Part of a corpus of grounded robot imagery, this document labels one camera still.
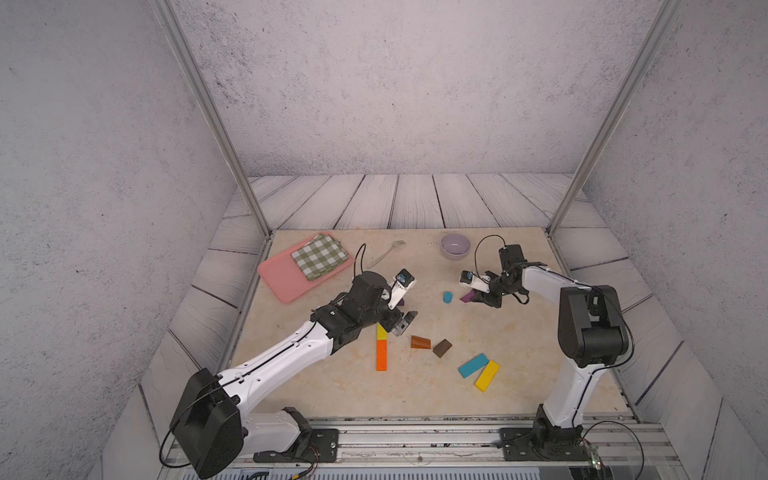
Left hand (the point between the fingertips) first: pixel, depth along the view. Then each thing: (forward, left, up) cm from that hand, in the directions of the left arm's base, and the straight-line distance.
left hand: (408, 302), depth 78 cm
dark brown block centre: (-5, -10, -18) cm, 22 cm away
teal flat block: (-9, -19, -19) cm, 28 cm away
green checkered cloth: (+32, +30, -18) cm, 47 cm away
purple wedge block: (-5, +2, +8) cm, 10 cm away
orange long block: (-6, +8, -20) cm, 22 cm away
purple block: (+11, -20, -17) cm, 29 cm away
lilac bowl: (+33, -20, -15) cm, 42 cm away
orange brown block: (-2, -4, -19) cm, 19 cm away
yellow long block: (-10, +7, +2) cm, 12 cm away
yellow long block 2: (-13, -22, -19) cm, 32 cm away
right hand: (+14, -25, -15) cm, 32 cm away
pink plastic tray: (+23, +42, -21) cm, 52 cm away
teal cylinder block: (+13, -14, -17) cm, 26 cm away
